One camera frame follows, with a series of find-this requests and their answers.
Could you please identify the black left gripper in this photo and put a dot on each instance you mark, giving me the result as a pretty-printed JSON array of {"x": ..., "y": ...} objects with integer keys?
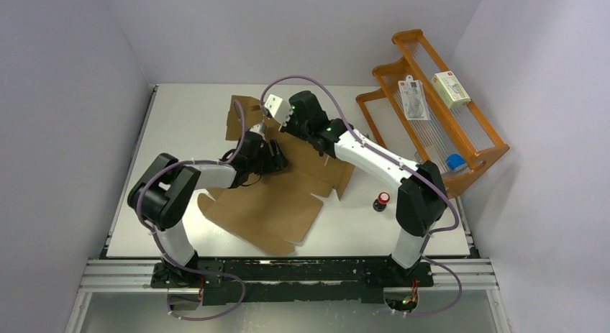
[{"x": 275, "y": 162}]

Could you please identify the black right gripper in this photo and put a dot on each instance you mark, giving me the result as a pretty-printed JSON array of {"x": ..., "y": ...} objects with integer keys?
[{"x": 287, "y": 128}]

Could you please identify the brown cardboard box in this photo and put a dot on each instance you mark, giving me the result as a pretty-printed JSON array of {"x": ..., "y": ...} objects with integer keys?
[{"x": 275, "y": 212}]

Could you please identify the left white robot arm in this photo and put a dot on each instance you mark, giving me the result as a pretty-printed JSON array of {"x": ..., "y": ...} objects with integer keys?
[{"x": 161, "y": 196}]

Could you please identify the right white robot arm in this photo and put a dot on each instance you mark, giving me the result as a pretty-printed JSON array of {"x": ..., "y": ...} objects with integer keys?
[{"x": 417, "y": 188}]

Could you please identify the white green small box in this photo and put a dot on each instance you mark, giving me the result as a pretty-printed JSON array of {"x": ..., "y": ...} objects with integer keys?
[{"x": 450, "y": 90}]

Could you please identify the red black push button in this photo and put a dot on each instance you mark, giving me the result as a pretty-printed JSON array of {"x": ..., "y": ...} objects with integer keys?
[{"x": 380, "y": 203}]

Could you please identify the clear packaged item with card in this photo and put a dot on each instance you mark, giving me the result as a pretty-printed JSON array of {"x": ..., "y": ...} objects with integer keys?
[{"x": 413, "y": 99}]

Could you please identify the orange wooden shelf rack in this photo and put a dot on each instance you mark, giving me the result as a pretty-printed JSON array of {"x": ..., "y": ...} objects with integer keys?
[{"x": 464, "y": 130}]

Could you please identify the blue tape roll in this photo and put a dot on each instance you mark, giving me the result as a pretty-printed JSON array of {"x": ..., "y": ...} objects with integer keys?
[{"x": 456, "y": 163}]

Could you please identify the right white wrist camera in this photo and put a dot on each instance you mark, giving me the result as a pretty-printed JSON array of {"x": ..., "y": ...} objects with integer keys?
[{"x": 278, "y": 109}]

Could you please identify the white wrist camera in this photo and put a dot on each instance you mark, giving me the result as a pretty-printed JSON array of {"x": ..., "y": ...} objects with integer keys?
[
  {"x": 259, "y": 128},
  {"x": 278, "y": 109}
]

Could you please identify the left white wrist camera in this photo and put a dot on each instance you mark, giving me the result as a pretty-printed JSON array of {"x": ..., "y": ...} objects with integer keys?
[{"x": 259, "y": 128}]

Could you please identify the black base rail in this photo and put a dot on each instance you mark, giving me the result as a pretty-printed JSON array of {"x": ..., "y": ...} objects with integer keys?
[{"x": 293, "y": 279}]

